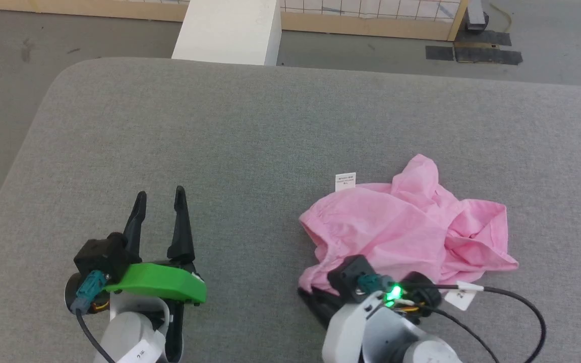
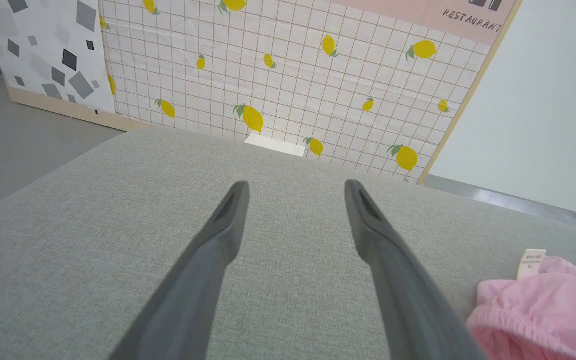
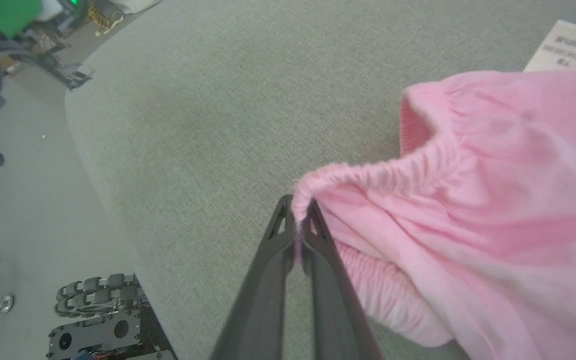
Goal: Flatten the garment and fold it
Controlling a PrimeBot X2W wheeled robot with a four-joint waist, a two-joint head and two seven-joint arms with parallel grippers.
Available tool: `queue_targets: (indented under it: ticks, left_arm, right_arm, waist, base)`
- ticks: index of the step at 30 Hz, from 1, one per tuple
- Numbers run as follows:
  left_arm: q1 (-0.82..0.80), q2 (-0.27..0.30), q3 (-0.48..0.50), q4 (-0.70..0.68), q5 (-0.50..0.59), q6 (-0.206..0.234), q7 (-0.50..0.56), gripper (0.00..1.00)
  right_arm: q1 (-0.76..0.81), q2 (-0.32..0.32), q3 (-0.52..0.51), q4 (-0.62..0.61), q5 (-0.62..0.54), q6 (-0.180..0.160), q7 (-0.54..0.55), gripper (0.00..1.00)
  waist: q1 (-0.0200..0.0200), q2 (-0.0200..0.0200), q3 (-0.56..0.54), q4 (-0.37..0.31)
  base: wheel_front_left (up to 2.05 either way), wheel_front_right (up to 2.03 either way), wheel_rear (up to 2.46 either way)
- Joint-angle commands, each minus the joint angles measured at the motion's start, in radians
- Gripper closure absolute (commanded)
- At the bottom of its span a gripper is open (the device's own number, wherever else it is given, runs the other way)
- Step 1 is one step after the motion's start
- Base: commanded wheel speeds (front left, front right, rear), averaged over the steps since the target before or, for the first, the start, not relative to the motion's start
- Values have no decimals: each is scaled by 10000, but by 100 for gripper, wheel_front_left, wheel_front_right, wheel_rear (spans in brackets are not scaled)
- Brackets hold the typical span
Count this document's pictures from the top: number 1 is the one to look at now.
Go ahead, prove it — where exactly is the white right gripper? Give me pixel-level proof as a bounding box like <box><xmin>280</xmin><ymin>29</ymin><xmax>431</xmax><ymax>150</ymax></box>
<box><xmin>298</xmin><ymin>286</ymin><xmax>398</xmax><ymax>363</ymax></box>

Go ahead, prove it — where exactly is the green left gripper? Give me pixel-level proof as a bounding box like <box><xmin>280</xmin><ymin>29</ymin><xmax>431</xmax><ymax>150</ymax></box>
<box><xmin>104</xmin><ymin>186</ymin><xmax>207</xmax><ymax>306</ymax></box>

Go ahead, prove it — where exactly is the pink garment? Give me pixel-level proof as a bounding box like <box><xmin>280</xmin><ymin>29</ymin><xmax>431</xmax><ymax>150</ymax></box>
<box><xmin>298</xmin><ymin>154</ymin><xmax>519</xmax><ymax>295</ymax></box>

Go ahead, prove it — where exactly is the grey fabric sofa cushion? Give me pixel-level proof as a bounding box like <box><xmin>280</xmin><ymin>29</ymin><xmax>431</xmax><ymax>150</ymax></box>
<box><xmin>0</xmin><ymin>56</ymin><xmax>581</xmax><ymax>363</ymax></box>

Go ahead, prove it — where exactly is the white rectangular pillar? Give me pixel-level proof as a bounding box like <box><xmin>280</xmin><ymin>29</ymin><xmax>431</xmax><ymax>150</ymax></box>
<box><xmin>171</xmin><ymin>0</ymin><xmax>282</xmax><ymax>67</ymax></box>

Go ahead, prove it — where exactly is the small black floor tape patch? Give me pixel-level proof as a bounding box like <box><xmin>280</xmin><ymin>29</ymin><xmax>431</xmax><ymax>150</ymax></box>
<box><xmin>425</xmin><ymin>45</ymin><xmax>455</xmax><ymax>62</ymax></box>

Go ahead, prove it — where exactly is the large black floor tape patch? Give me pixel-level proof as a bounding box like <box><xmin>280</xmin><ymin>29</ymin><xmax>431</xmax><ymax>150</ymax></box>
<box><xmin>453</xmin><ymin>30</ymin><xmax>524</xmax><ymax>66</ymax></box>

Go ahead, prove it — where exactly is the white left cable label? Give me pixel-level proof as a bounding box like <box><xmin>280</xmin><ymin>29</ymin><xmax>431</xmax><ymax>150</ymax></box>
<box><xmin>118</xmin><ymin>330</ymin><xmax>166</xmax><ymax>363</ymax></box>

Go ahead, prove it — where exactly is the white cable label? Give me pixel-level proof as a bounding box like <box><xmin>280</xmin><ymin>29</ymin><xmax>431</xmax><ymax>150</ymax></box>
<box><xmin>118</xmin><ymin>330</ymin><xmax>166</xmax><ymax>363</ymax></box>
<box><xmin>443</xmin><ymin>281</ymin><xmax>485</xmax><ymax>311</ymax></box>

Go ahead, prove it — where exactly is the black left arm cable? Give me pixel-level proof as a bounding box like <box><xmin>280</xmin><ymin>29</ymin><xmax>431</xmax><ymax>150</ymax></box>
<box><xmin>70</xmin><ymin>297</ymin><xmax>120</xmax><ymax>363</ymax></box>

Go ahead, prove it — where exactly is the white right cable label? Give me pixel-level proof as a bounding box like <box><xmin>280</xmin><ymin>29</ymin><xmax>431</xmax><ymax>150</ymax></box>
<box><xmin>443</xmin><ymin>281</ymin><xmax>485</xmax><ymax>311</ymax></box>

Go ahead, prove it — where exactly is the wooden frame mesh fence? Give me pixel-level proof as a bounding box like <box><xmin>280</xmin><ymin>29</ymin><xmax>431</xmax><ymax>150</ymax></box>
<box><xmin>0</xmin><ymin>0</ymin><xmax>471</xmax><ymax>42</ymax></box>

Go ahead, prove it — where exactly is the yellow floor cable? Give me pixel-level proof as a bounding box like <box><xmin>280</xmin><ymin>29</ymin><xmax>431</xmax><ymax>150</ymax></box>
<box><xmin>489</xmin><ymin>2</ymin><xmax>513</xmax><ymax>32</ymax></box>

